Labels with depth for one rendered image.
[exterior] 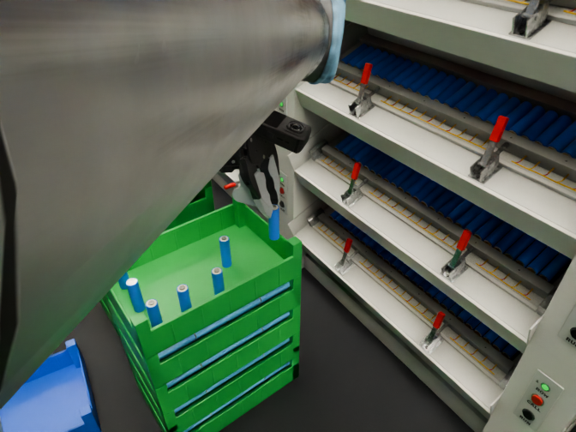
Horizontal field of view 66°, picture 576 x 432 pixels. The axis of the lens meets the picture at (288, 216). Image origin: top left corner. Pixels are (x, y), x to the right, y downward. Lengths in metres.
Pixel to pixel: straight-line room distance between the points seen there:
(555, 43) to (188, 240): 0.66
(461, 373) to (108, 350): 0.79
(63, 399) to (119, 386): 0.11
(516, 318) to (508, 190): 0.21
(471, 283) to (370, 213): 0.24
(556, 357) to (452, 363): 0.25
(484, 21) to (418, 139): 0.21
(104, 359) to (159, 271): 0.38
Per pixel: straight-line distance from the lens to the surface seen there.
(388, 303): 1.02
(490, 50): 0.65
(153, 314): 0.72
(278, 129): 0.62
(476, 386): 0.95
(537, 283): 0.80
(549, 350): 0.76
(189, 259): 0.86
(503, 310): 0.80
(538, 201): 0.68
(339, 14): 0.46
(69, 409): 1.12
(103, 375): 1.15
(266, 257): 0.85
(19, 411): 1.17
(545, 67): 0.62
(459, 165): 0.73
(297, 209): 1.14
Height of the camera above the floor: 0.89
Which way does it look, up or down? 37 degrees down
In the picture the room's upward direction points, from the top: straight up
